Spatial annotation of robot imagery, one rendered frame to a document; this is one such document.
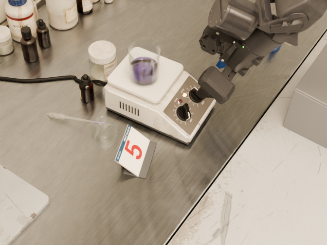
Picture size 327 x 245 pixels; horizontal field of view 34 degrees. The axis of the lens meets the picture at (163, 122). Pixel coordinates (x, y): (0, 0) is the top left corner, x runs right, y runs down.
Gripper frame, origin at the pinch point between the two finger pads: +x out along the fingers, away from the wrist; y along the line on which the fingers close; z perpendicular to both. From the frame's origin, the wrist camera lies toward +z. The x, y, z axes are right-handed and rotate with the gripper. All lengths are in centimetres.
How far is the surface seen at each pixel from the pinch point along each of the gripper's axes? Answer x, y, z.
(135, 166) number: 14.3, 19.1, -0.3
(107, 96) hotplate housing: 17.2, 9.2, 12.4
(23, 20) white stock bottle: 29.7, 0.7, 37.3
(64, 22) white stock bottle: 30.8, -7.6, 30.9
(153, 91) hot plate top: 9.4, 6.5, 6.5
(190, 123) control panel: 9.6, 6.0, -3.5
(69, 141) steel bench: 22.9, 19.8, 12.0
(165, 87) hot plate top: 8.6, 4.5, 5.2
